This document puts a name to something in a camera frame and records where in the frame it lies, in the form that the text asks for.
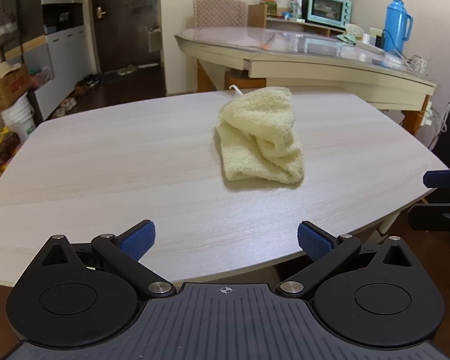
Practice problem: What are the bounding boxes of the brown wooden box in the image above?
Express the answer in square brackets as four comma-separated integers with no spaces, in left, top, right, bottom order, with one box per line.
[247,4,268,29]

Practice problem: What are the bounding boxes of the printed cardboard box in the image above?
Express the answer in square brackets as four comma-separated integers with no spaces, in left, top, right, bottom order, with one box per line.
[0,65,32,112]

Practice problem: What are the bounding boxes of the patterned pink chair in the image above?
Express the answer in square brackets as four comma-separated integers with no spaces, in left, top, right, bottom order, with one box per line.
[192,0,248,28]

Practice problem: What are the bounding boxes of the wooden shelf riser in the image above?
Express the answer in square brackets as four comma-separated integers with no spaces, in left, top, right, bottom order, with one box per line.
[266,17,347,35]

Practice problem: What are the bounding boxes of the cream terry towel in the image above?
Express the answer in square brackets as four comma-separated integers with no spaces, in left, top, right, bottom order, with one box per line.
[214,85,306,185]

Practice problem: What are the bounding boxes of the white plastic bucket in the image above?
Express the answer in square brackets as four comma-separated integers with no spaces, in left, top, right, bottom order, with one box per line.
[1,94,36,145]

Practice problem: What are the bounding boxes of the blue thermos jug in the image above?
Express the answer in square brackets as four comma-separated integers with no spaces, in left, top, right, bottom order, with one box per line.
[383,0,414,55]

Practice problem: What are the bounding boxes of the grey hanging bag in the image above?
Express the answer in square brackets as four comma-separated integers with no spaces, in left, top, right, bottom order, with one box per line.
[0,0,21,47]

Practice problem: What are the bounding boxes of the white wire tangle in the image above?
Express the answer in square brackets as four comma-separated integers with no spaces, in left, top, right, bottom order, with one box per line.
[397,54,433,74]

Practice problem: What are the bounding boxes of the straw hat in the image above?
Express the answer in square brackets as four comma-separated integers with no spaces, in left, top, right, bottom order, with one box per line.
[0,62,23,83]

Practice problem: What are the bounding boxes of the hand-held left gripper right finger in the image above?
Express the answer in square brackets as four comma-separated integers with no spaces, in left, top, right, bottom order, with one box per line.
[279,220,417,301]

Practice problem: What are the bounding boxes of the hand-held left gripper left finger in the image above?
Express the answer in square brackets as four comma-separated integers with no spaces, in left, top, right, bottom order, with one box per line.
[34,220,175,301]

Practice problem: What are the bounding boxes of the brown wooden stool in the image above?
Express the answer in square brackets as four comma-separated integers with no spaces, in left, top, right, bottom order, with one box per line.
[225,69,267,91]

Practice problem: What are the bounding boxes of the teal toaster oven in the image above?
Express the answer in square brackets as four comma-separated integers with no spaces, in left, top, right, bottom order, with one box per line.
[295,0,353,25]

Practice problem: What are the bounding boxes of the dark wooden door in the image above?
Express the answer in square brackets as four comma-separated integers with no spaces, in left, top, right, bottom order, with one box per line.
[90,0,166,96]

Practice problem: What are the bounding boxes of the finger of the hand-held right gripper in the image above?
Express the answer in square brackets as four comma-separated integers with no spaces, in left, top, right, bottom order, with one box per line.
[423,170,450,189]
[408,202,450,240]

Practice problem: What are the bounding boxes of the pale green bag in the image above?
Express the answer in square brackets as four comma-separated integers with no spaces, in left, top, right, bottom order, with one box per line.
[335,23,361,44]

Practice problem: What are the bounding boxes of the grey white cabinet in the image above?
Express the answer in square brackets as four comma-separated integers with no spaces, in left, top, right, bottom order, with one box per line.
[2,0,89,121]

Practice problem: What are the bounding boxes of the white power strip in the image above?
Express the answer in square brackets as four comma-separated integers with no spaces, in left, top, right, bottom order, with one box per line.
[422,101,436,126]

